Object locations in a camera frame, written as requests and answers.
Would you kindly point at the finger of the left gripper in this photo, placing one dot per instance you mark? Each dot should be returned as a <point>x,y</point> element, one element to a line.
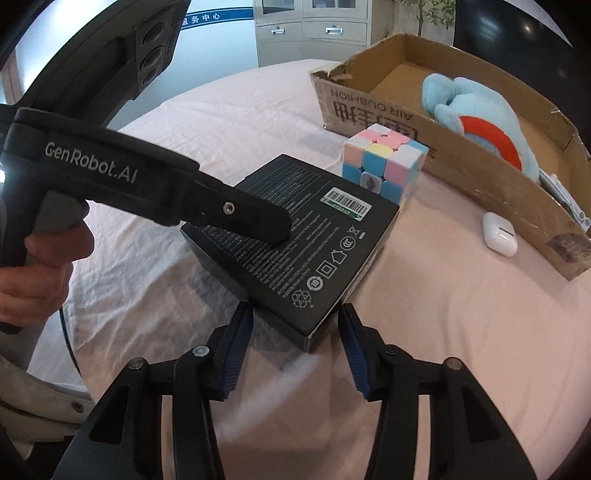
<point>227,208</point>

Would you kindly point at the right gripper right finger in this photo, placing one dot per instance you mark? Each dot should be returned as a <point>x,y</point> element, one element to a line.
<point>469,439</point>

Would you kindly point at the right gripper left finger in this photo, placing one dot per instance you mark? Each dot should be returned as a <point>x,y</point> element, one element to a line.
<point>121,437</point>

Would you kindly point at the black product box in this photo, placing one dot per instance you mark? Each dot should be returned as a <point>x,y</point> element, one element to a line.
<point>338,230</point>

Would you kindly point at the pastel rubik's cube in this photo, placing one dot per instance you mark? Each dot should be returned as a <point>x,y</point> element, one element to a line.
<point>384,162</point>

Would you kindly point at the white earbuds case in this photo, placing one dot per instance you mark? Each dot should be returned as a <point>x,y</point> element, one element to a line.
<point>499,234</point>

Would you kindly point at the light blue plush toy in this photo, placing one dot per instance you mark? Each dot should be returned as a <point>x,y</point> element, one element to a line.
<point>482,115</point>

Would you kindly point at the white plastic clip rack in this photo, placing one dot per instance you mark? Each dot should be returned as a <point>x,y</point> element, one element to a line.
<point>558,191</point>

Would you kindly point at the person's left hand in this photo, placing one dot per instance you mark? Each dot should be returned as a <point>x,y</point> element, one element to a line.
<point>31,294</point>

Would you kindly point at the grey glass-door cabinet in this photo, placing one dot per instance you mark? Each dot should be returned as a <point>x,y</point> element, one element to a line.
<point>291,30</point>

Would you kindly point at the brown cardboard box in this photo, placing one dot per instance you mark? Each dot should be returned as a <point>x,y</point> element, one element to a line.
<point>383,84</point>

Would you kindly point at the green climbing plant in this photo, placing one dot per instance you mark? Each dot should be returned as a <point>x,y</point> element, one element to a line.
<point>441,13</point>

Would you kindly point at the black flat television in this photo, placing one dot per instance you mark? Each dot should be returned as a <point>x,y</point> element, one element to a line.
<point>490,29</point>

